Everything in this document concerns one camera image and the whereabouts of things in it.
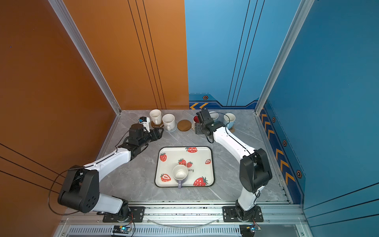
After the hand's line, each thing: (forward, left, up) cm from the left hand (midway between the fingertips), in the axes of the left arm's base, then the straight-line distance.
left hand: (161, 128), depth 88 cm
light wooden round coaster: (+17, -12, -17) cm, 27 cm away
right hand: (+2, -24, 0) cm, 24 cm away
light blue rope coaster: (+9, -4, -14) cm, 17 cm away
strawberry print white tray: (-17, -17, -15) cm, 28 cm away
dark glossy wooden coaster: (+13, +7, -14) cm, 20 cm away
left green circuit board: (-48, +15, -18) cm, 54 cm away
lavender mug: (-21, -12, -15) cm, 29 cm away
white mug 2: (+12, -2, -8) cm, 14 cm away
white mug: (+16, +7, -6) cm, 18 cm away
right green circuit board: (-48, -47, -17) cm, 69 cm away
